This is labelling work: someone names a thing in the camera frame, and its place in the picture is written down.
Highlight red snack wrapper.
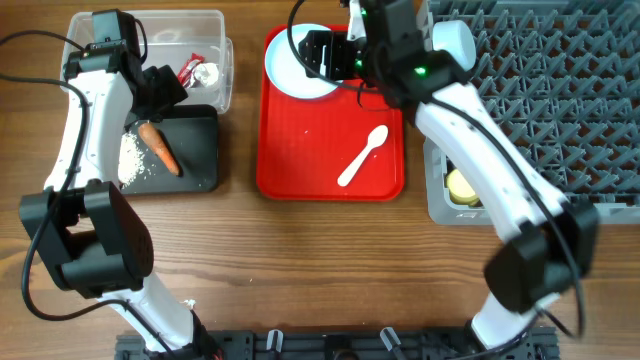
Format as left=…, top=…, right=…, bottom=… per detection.
left=177, top=53, right=205, bottom=88

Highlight orange carrot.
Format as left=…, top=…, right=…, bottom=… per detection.
left=138, top=123, right=181, bottom=176

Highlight light blue plate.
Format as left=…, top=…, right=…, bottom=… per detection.
left=264, top=29, right=337, bottom=100

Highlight white tissue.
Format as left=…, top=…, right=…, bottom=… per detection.
left=193, top=63, right=220, bottom=88

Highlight white plastic spoon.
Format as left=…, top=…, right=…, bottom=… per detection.
left=337, top=125, right=389, bottom=187

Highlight light blue rice bowl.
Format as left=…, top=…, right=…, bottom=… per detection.
left=432, top=20, right=477, bottom=71

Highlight yellow plastic cup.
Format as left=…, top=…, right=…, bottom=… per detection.
left=445, top=169, right=480, bottom=207

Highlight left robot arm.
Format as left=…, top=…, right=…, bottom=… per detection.
left=20, top=9, right=219, bottom=359

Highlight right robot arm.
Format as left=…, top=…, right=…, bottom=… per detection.
left=288, top=1, right=600, bottom=356

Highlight grey dishwasher rack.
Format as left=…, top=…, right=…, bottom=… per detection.
left=418, top=0, right=639, bottom=224

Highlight black rectangular tray bin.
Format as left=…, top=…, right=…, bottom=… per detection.
left=121, top=105, right=219, bottom=195

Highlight cooked rice leftovers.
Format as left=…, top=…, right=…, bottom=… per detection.
left=118, top=132, right=144, bottom=187

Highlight red serving tray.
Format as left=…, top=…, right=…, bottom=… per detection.
left=256, top=24, right=406, bottom=203

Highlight left black cable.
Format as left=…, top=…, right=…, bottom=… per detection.
left=0, top=18, right=166, bottom=356

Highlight black cable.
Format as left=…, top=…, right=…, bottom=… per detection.
left=0, top=18, right=166, bottom=356
left=285, top=0, right=587, bottom=360

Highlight right black cable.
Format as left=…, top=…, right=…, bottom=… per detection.
left=285, top=0, right=587, bottom=360

